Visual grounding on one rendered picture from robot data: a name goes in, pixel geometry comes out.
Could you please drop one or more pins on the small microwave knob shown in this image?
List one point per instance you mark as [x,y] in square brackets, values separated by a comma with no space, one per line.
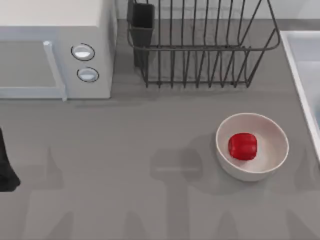
[87,74]

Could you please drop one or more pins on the red bell pepper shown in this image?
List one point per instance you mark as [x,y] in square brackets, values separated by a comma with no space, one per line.
[242,146]

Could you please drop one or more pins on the black utensil holder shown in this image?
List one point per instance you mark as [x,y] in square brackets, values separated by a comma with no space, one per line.
[142,20]

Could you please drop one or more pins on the pale microwave oven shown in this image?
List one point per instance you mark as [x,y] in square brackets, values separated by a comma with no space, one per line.
[100,37]

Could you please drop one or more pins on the large microwave knob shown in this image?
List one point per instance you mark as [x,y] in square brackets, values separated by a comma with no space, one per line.
[82,52]

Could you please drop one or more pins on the white bowl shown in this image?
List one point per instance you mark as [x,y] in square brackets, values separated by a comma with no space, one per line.
[272,155]

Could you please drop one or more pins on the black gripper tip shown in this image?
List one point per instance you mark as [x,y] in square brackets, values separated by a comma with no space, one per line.
[5,172]

